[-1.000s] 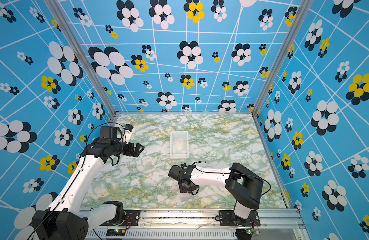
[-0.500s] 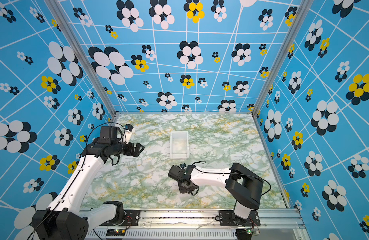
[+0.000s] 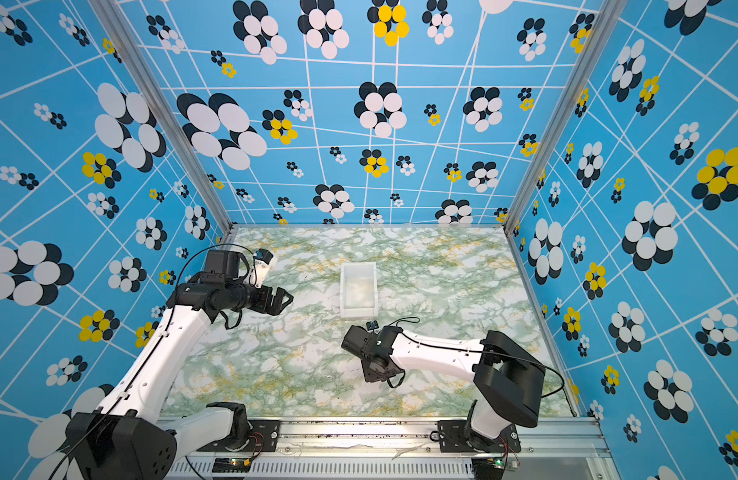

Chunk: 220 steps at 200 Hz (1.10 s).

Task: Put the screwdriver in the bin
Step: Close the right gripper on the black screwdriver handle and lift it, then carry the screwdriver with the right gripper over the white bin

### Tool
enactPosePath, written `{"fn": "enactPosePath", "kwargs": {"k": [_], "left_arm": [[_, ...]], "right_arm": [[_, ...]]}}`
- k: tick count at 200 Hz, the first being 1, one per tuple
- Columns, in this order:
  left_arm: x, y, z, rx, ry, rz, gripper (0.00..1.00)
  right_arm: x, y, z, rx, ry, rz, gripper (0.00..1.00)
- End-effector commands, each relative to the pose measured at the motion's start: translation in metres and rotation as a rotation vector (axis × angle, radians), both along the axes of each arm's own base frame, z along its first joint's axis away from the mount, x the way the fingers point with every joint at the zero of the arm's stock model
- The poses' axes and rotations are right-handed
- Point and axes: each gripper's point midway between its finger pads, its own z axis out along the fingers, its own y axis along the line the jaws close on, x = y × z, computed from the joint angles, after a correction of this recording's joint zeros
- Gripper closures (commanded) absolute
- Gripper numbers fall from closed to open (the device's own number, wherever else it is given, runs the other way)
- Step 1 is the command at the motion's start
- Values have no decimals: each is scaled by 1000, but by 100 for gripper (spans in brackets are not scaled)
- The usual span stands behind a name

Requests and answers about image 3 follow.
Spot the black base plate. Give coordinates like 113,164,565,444
199,418,282,453
429,420,521,455

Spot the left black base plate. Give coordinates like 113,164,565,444
199,418,282,453

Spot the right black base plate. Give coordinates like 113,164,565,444
429,420,521,455

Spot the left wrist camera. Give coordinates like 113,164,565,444
249,249,277,288

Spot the left circuit board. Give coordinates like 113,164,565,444
212,457,252,476

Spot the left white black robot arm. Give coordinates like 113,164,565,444
62,244,293,479

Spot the aluminium front rail frame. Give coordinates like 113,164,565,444
163,417,620,479

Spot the circuit board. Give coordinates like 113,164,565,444
471,458,505,480
212,457,252,476

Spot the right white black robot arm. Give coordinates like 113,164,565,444
341,325,548,452

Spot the white plastic bin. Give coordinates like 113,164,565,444
339,262,379,318

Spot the right aluminium corner post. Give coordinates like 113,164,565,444
504,0,627,238

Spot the aluminium corner post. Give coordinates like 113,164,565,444
89,1,233,238
504,0,627,238

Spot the right circuit board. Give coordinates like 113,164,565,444
471,458,505,480

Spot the left aluminium corner post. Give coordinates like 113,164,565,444
89,1,233,238

